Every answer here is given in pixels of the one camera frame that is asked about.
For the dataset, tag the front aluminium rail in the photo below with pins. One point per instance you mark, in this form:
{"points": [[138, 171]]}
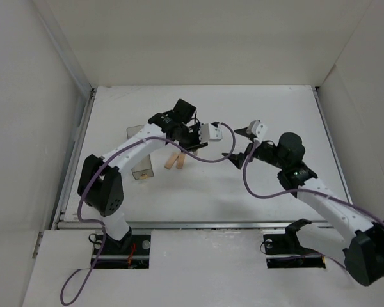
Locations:
{"points": [[65, 225]]}

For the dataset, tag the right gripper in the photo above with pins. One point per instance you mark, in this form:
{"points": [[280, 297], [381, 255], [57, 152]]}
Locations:
{"points": [[249, 148]]}

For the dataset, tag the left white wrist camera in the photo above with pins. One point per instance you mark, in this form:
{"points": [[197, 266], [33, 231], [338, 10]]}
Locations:
{"points": [[210, 132]]}

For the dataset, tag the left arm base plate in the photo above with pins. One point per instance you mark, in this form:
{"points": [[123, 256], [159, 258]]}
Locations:
{"points": [[135, 256]]}

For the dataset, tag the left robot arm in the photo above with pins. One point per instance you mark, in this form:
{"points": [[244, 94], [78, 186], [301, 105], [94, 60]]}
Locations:
{"points": [[101, 180]]}

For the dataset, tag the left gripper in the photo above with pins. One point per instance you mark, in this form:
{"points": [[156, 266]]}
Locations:
{"points": [[194, 138]]}

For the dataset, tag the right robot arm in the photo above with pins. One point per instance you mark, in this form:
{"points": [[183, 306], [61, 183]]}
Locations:
{"points": [[356, 239]]}

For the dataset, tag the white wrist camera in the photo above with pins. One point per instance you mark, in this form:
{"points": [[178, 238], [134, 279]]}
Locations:
{"points": [[256, 131], [210, 132]]}

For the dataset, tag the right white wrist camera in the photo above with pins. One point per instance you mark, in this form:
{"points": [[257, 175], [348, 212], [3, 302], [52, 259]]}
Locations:
{"points": [[256, 131]]}

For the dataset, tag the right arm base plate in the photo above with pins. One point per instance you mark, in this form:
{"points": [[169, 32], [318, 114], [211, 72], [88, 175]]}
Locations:
{"points": [[284, 252]]}

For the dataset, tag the white foam front board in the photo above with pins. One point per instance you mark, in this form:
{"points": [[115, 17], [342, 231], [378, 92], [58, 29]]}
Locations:
{"points": [[188, 268]]}

